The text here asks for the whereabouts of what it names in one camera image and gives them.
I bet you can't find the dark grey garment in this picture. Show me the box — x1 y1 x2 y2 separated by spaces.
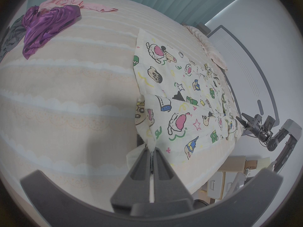
0 17 26 61

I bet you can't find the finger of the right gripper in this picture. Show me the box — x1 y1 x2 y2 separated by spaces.
241 113 254 124
236 117 248 129

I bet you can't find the purple garment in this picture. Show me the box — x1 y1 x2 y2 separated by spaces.
22 5 81 60

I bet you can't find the pale pink pillow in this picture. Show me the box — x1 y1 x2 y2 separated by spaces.
183 25 228 70

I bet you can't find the bed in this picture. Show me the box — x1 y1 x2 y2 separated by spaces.
0 0 281 196

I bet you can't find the white wooden bedside table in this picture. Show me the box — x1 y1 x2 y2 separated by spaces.
206 156 258 199

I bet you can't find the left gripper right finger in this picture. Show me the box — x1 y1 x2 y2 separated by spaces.
153 148 194 205

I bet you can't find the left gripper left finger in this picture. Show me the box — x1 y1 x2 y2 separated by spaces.
110 148 152 215

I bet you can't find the white printed pyjama top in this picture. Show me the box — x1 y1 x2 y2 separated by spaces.
127 29 242 168

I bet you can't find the pink garment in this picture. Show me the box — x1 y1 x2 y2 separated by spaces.
39 0 118 13

